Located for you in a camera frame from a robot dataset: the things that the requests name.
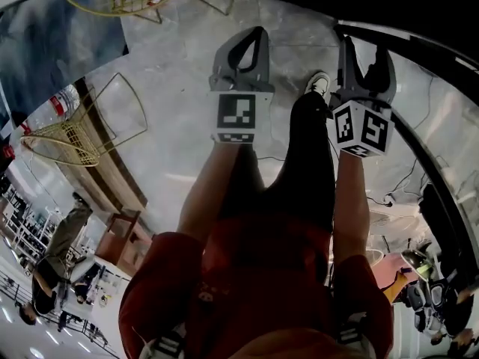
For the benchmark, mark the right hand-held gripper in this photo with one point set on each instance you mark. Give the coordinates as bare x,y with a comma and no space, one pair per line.
359,125

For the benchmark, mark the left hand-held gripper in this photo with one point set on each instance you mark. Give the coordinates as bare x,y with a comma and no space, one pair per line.
235,114

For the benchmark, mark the person's right forearm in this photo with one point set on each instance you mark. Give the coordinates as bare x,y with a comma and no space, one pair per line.
350,200

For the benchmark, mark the person's left forearm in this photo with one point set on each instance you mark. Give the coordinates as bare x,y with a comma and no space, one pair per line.
209,185

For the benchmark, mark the person's black trousers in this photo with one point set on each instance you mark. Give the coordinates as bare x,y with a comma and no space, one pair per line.
310,155

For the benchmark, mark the white power strip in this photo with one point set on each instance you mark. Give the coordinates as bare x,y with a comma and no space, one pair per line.
388,200

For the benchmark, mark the striped wooden plank panel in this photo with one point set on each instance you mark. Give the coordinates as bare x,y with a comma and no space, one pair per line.
112,178

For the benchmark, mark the blue marbled table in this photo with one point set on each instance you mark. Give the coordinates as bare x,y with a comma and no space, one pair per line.
56,43

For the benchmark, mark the reddish wooden chair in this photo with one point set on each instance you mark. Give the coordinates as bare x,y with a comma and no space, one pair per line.
123,241

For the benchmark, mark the person's red shirt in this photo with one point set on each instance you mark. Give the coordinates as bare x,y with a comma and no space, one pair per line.
262,294

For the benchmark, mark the black metal railing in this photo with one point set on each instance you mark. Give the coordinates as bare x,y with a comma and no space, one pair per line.
22,294

